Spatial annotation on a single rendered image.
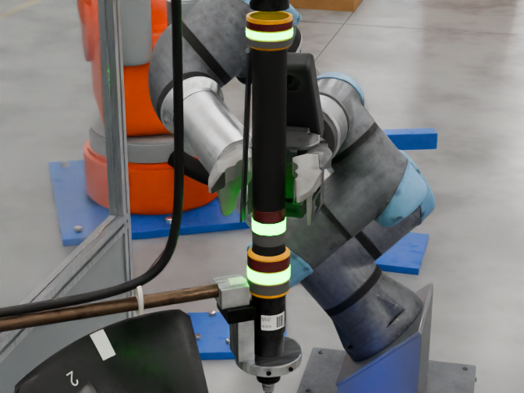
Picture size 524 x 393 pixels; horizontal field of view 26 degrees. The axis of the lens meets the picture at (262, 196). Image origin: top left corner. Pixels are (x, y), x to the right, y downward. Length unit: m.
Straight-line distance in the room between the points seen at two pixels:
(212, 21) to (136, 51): 3.24
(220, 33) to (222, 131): 0.17
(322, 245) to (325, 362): 0.76
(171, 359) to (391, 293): 0.64
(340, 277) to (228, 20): 0.48
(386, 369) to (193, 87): 0.58
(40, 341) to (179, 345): 1.08
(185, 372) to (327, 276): 0.57
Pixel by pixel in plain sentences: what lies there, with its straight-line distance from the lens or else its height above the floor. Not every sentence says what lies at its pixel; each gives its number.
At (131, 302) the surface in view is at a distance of 1.11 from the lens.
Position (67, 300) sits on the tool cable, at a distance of 1.10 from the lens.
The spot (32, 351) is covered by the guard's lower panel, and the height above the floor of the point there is 0.91.
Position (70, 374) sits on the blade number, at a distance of 1.26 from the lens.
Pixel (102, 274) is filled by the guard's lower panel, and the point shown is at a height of 0.91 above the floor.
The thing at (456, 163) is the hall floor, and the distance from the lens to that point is 5.86.
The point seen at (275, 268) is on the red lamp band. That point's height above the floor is 1.57.
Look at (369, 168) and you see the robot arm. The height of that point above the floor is 1.59.
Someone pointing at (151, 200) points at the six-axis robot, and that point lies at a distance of 5.06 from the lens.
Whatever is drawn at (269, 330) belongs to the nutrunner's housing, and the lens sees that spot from 1.16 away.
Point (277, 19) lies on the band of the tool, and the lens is 1.08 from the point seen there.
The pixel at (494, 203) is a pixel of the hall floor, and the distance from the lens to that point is 5.40.
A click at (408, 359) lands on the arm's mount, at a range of 1.83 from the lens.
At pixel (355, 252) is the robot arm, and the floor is 1.29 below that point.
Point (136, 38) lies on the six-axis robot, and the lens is 4.82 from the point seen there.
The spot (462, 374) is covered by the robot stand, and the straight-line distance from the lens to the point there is 2.07.
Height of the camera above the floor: 2.07
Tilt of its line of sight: 23 degrees down
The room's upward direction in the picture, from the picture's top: straight up
